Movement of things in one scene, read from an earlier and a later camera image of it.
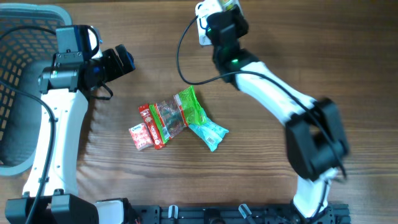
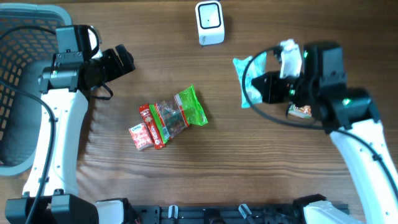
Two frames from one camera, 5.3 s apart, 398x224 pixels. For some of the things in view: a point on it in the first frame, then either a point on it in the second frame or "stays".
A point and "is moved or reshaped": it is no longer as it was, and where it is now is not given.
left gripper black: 117,62 stays
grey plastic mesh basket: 24,54 stays
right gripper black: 229,20 to 272,88
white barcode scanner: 203,9 stays
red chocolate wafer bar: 151,126 stays
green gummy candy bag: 180,110 stays
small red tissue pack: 141,136 stays
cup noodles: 227,5 is moved or reshaped
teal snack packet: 209,132 is moved or reshaped
